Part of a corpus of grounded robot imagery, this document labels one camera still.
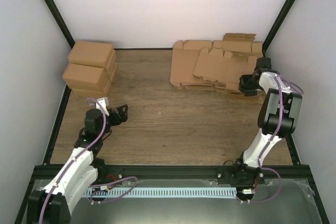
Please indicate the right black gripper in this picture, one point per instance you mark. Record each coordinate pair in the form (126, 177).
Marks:
(242, 87)

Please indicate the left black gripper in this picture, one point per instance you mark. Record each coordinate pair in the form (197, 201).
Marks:
(124, 117)

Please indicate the cardboard box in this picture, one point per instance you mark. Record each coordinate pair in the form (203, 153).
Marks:
(95, 54)
(89, 78)
(224, 67)
(94, 91)

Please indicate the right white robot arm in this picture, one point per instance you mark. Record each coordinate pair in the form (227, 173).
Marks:
(277, 118)

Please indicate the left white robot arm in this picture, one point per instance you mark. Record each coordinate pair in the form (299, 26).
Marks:
(57, 200)

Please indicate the stack of flat cardboard blanks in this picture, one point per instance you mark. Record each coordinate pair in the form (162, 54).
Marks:
(186, 52)

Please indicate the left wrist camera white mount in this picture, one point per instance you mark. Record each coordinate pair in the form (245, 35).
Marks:
(102, 104)

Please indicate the light blue slotted cable duct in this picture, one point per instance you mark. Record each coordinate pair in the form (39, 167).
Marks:
(159, 192)

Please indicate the black aluminium frame rail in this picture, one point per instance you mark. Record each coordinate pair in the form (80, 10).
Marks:
(195, 172)

